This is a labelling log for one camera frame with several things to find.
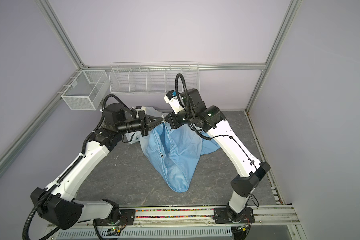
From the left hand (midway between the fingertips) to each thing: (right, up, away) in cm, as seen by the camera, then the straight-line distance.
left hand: (163, 122), depth 64 cm
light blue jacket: (+4, -16, +17) cm, 24 cm away
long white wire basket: (-13, +31, +36) cm, 49 cm away
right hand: (+1, +2, +4) cm, 4 cm away
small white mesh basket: (-56, +21, +35) cm, 69 cm away
